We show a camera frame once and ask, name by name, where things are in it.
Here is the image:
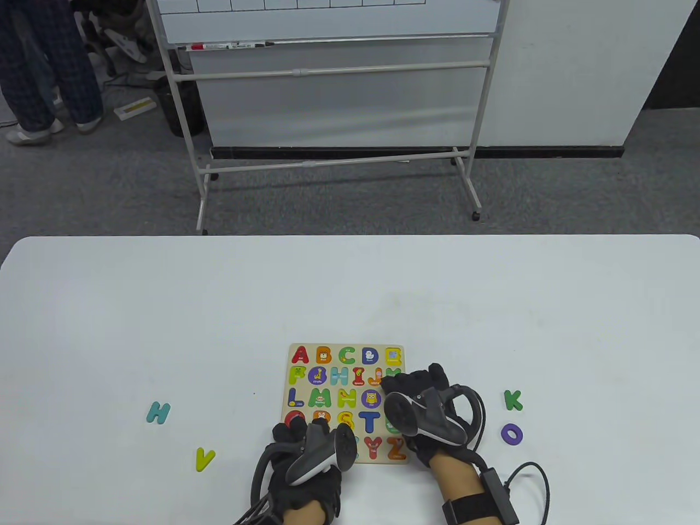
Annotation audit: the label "person's right hand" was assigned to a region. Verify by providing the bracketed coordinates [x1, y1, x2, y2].
[379, 363, 484, 469]

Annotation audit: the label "person's left hand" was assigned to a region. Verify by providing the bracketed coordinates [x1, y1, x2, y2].
[266, 410, 343, 518]

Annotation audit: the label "person's right forearm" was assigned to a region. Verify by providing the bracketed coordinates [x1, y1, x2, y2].
[429, 452, 505, 525]

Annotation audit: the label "person's left forearm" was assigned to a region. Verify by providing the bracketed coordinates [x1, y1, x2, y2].
[281, 503, 330, 525]

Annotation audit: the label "grey glove-mounted controller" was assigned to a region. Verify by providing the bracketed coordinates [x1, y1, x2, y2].
[384, 385, 486, 452]
[285, 422, 359, 487]

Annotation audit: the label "wooden alphabet puzzle board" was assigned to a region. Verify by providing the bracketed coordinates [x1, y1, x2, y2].
[282, 343, 410, 466]

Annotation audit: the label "set of colourful alphabet pieces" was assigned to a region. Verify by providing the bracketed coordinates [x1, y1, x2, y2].
[288, 345, 407, 462]

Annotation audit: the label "black waste bin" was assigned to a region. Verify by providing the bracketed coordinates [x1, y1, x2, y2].
[157, 81, 206, 138]

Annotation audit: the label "yellow and white flat box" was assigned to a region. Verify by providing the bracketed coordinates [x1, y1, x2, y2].
[113, 97, 155, 121]

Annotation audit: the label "white rolling whiteboard stand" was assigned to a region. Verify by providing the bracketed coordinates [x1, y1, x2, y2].
[144, 0, 511, 236]

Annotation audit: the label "white chair base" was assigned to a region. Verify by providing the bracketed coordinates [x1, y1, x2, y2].
[103, 26, 149, 65]

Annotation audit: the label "black glove cables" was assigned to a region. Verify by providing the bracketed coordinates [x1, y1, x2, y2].
[234, 442, 286, 525]

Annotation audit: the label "black wrist strap with camera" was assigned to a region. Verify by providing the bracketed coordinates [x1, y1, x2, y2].
[441, 468, 520, 525]

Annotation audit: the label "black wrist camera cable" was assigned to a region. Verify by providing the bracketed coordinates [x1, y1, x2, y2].
[504, 462, 551, 525]

